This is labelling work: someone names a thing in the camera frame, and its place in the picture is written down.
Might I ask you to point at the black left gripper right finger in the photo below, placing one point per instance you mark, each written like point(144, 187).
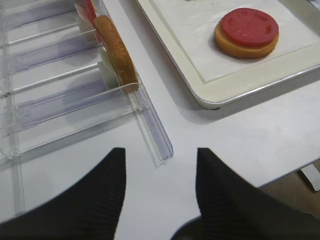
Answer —
point(233, 209)

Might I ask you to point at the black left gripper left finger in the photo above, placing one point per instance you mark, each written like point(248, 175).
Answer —
point(88, 210)

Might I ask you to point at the red tomato slice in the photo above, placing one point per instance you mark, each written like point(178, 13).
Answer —
point(249, 27)
point(89, 9)

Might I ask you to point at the clear acrylic left rack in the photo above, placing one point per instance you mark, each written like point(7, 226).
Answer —
point(57, 87)

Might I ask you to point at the white metal tray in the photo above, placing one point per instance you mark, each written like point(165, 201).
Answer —
point(240, 84)

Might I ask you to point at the brown bun slice left rack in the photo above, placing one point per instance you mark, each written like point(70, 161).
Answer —
point(117, 53)

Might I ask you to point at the white paper liner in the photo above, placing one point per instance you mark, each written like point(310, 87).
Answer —
point(192, 23)

